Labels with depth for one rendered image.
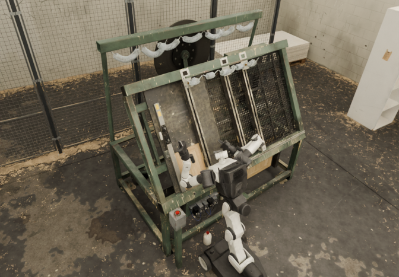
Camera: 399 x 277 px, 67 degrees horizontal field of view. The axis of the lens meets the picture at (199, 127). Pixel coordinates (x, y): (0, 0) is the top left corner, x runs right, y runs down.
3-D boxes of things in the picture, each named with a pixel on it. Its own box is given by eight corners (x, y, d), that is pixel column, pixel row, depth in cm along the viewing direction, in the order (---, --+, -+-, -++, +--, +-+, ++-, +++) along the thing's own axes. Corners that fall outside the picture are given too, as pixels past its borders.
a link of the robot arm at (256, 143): (260, 132, 300) (246, 146, 292) (268, 142, 301) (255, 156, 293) (254, 134, 311) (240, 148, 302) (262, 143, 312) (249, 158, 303)
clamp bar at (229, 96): (241, 159, 354) (255, 162, 334) (214, 60, 332) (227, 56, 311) (247, 156, 359) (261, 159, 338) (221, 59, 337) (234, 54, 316)
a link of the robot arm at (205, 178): (205, 186, 279) (214, 183, 269) (198, 187, 273) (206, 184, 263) (203, 174, 282) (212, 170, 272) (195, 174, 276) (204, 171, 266)
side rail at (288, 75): (293, 130, 409) (300, 131, 400) (275, 50, 389) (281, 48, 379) (297, 129, 413) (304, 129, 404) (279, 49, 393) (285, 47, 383)
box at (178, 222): (176, 232, 289) (175, 220, 278) (169, 223, 296) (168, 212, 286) (186, 226, 295) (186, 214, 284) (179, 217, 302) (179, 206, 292)
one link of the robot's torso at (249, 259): (253, 265, 321) (255, 258, 313) (239, 276, 311) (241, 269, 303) (240, 250, 334) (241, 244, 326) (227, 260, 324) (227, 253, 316)
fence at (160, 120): (180, 192, 313) (181, 193, 309) (152, 104, 295) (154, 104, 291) (184, 190, 315) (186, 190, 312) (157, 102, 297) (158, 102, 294)
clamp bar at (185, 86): (206, 178, 329) (219, 181, 309) (174, 72, 307) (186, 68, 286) (214, 174, 334) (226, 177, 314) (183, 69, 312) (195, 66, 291)
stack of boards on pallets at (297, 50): (228, 83, 694) (230, 60, 661) (205, 66, 765) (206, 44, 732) (305, 63, 797) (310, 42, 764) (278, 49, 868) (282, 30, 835)
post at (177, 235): (177, 269, 337) (176, 228, 292) (174, 265, 340) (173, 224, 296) (182, 266, 340) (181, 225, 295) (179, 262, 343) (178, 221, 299)
